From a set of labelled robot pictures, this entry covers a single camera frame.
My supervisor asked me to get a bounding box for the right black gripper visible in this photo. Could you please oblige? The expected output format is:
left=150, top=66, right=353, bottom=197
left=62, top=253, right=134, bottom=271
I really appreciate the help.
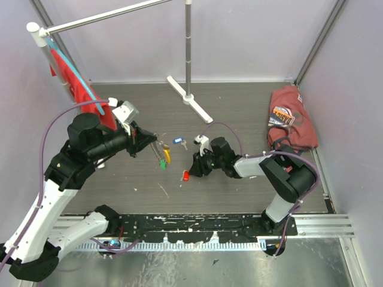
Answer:
left=188, top=148, right=224, bottom=178

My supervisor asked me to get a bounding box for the blue clothes hanger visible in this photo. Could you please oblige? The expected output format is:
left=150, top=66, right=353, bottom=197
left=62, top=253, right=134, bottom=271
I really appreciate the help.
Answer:
left=44, top=37, right=100, bottom=104

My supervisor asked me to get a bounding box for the red shirt on hanger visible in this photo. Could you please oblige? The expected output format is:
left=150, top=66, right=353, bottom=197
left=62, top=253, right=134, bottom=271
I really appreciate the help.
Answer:
left=50, top=48, right=117, bottom=130

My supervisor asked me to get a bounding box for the slotted cable duct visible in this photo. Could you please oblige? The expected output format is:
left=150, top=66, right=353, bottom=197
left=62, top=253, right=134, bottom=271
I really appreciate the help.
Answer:
left=71, top=237, right=268, bottom=252

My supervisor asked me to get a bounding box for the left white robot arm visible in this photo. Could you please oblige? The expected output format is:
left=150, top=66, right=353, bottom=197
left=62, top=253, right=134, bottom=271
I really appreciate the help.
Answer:
left=1, top=113, right=157, bottom=282

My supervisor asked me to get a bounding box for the blue tag key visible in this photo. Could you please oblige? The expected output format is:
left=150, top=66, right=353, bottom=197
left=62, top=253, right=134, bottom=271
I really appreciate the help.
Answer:
left=173, top=138, right=188, bottom=150

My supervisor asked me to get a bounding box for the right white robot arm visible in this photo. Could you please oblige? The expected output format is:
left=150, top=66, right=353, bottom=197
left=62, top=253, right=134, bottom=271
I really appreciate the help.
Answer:
left=189, top=136, right=319, bottom=236

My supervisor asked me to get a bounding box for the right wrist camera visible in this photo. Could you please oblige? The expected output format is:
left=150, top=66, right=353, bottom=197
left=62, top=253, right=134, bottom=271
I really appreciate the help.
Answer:
left=194, top=135, right=209, bottom=156

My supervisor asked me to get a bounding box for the large keyring with yellow handle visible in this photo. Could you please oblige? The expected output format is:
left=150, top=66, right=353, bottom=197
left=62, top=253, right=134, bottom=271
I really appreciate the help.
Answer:
left=150, top=133, right=171, bottom=170

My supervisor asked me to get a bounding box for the red key tag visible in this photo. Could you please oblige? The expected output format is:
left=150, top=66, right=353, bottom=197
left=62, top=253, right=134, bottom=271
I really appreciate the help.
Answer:
left=181, top=170, right=190, bottom=182

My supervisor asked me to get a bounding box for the folded maroon t-shirt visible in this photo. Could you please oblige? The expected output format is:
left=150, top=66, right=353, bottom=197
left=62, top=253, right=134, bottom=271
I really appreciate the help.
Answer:
left=267, top=85, right=318, bottom=151

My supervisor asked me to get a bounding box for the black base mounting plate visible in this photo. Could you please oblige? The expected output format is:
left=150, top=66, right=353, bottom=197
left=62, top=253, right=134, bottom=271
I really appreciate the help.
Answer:
left=85, top=213, right=299, bottom=243

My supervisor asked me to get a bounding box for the metal clothes rack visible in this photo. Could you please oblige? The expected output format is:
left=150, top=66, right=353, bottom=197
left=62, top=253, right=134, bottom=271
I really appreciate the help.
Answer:
left=26, top=1, right=214, bottom=124

